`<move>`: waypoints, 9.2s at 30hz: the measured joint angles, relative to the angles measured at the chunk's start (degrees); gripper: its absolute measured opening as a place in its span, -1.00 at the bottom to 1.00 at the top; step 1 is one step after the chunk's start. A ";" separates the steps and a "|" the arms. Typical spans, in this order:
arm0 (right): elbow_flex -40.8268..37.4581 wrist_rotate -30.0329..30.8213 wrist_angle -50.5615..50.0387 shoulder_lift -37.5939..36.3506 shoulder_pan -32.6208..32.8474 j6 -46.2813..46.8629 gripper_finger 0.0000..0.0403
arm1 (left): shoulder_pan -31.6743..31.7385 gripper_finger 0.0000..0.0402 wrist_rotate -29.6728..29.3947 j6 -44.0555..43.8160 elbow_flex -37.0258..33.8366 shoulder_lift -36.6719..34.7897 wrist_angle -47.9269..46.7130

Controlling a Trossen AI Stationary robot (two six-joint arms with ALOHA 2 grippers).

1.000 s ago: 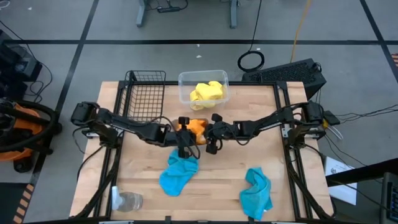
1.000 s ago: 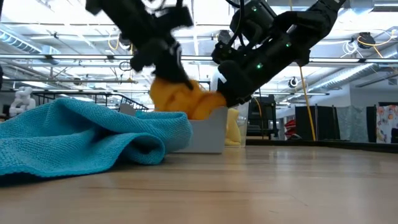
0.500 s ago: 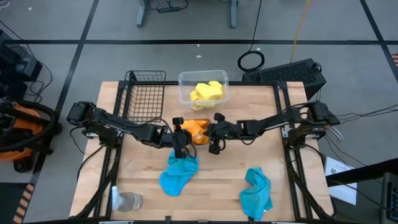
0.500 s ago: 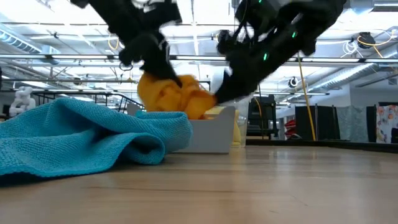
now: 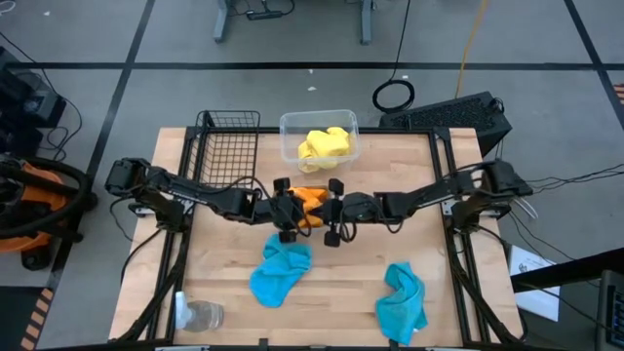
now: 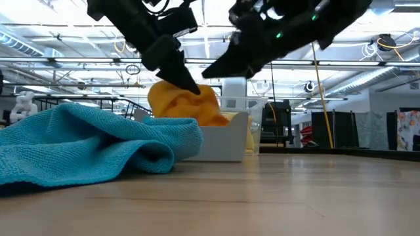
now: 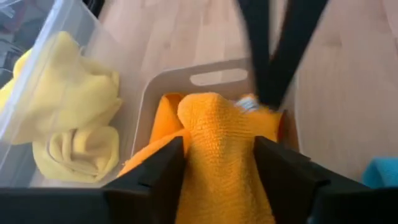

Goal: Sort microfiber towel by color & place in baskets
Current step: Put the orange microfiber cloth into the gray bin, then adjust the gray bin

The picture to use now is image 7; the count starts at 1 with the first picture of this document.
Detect yellow microfiber towel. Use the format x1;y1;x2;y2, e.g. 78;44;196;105
0;30;124;146
32;126;121;184

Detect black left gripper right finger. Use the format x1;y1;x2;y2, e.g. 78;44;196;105
254;136;330;224

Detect pale grey plastic bin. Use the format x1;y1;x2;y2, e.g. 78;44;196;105
130;57;299;156

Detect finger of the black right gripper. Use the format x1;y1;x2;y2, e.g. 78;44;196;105
270;0;329;108
238;0;274;105

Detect blue microfiber towel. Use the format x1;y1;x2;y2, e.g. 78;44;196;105
362;156;398;190

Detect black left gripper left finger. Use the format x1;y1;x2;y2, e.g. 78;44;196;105
104;136;187;224

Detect clear plastic bin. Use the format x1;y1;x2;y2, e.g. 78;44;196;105
0;0;147;189

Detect orange microfiber towel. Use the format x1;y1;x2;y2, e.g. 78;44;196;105
175;91;282;224
118;92;192;178

